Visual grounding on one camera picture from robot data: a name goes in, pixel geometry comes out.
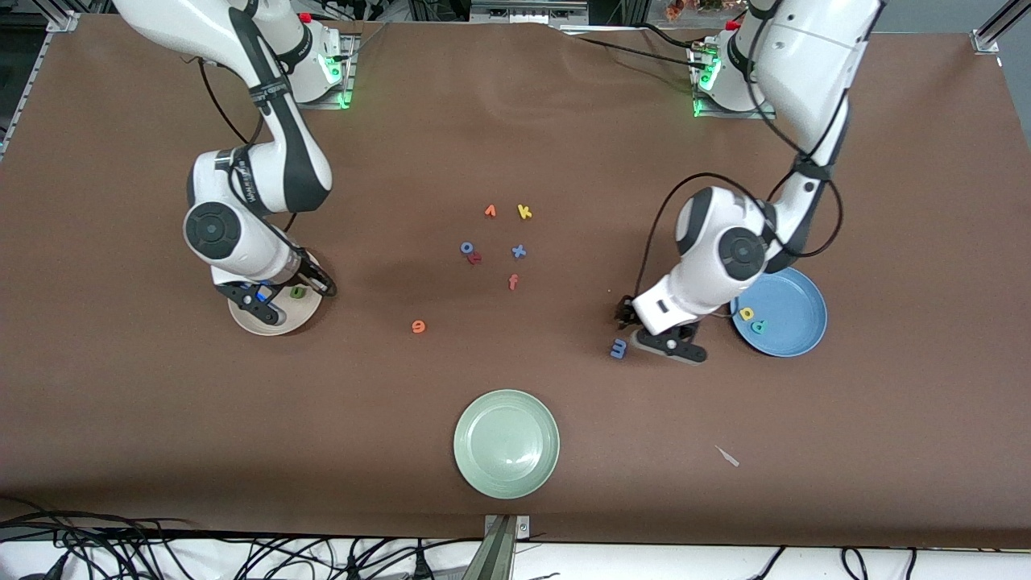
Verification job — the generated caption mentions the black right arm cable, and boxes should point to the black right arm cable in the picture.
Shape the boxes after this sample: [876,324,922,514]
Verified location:
[197,56,337,297]

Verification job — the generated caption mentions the brown table mat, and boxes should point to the brown table mat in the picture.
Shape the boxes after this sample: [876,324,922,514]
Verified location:
[0,14,1031,550]

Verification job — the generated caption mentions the orange background object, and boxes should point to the orange background object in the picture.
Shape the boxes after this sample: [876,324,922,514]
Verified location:
[665,0,726,21]

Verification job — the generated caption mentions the black base power cable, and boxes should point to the black base power cable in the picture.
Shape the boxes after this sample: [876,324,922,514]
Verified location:
[576,24,714,72]

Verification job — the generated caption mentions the grey power strip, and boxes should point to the grey power strip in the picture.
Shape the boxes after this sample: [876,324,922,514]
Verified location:
[470,0,590,25]

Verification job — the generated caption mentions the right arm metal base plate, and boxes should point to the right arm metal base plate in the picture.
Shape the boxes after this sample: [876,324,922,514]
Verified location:
[294,34,359,110]

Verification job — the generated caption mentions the aluminium profile post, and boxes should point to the aluminium profile post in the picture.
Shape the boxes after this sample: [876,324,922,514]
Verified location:
[971,0,1031,54]

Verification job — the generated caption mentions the beige plate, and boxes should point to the beige plate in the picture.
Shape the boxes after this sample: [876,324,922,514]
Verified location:
[228,266,325,337]

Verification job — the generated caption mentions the blue plate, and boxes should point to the blue plate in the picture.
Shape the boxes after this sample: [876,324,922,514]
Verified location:
[730,266,829,358]

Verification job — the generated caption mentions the pale green plate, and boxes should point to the pale green plate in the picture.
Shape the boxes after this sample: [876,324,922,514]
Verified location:
[453,389,561,500]

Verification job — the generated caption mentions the aluminium table edge rail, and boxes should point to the aluminium table edge rail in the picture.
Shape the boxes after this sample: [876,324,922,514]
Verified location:
[0,10,81,162]

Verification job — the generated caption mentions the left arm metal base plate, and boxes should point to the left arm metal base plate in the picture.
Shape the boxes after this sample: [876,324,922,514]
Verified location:
[689,44,778,120]

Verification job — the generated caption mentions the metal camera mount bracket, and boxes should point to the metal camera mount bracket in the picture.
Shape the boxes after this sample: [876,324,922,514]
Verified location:
[463,514,531,580]

